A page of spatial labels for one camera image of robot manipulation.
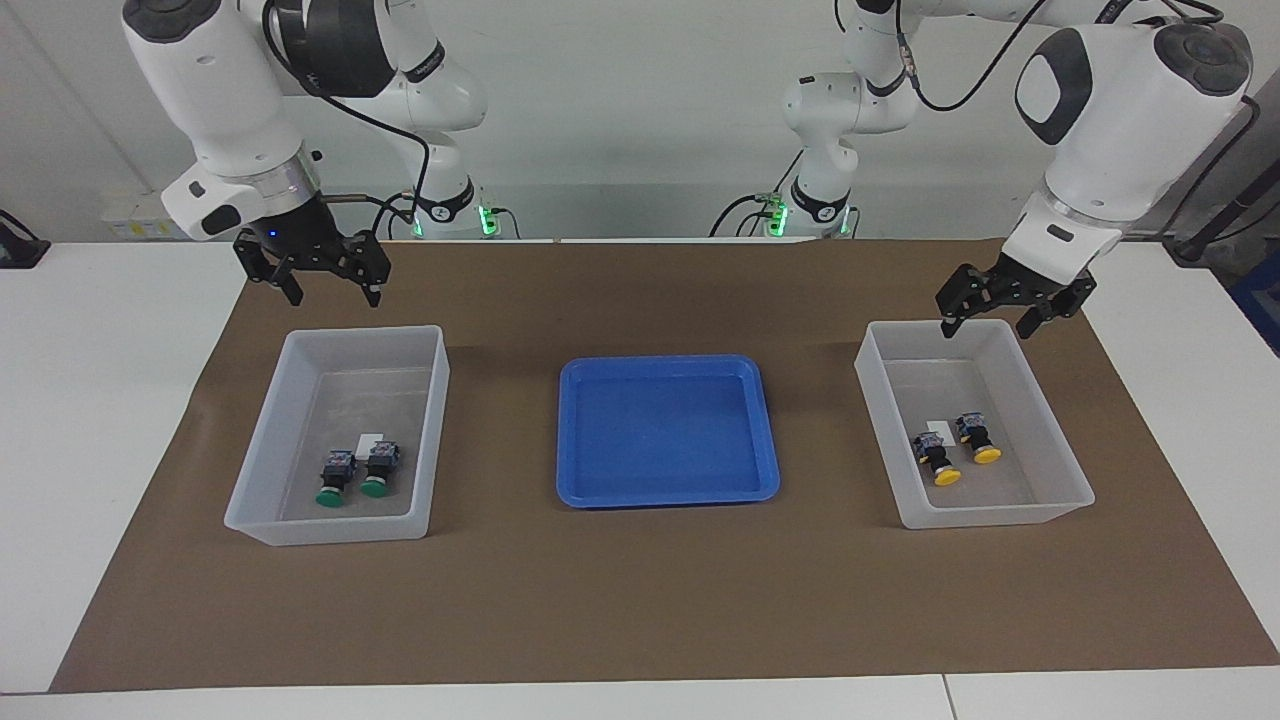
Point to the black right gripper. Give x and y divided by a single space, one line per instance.
310 238

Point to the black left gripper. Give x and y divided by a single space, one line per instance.
1030 285

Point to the yellow push button switch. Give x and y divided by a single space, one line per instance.
987 456
946 477

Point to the green push button switch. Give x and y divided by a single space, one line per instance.
336 470
380 465

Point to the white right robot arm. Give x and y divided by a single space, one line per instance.
220 100

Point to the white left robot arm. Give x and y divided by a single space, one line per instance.
1120 130

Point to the translucent white plastic box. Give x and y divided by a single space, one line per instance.
340 400
1040 470

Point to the white power socket box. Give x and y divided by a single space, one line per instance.
135 215

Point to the black stand pole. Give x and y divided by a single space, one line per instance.
1230 210

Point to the blue crate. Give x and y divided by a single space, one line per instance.
1262 300

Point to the black desktop device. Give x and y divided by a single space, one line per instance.
20 250

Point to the blue plastic tray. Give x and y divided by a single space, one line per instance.
665 430

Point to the brown table mat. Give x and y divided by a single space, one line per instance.
640 600

